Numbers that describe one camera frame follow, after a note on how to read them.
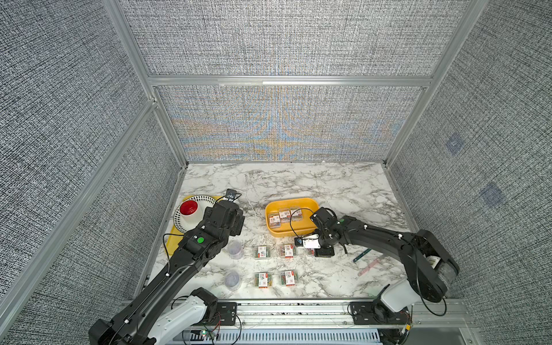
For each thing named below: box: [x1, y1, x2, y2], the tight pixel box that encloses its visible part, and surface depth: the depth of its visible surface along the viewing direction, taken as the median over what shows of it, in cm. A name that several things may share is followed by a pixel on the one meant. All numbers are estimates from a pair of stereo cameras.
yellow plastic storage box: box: [264, 197, 320, 238], surface depth 98 cm
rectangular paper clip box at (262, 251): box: [253, 245, 271, 259], surface depth 87 cm
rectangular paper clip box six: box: [278, 208, 292, 223], surface depth 98 cm
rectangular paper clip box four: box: [268, 213, 282, 229], surface depth 96 cm
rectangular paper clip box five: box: [279, 243, 296, 259], surface depth 87 cm
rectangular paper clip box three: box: [280, 269, 299, 287], surface depth 81 cm
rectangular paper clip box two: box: [254, 272, 273, 289], surface depth 81 cm
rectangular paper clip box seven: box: [290, 207, 304, 222], surface depth 99 cm
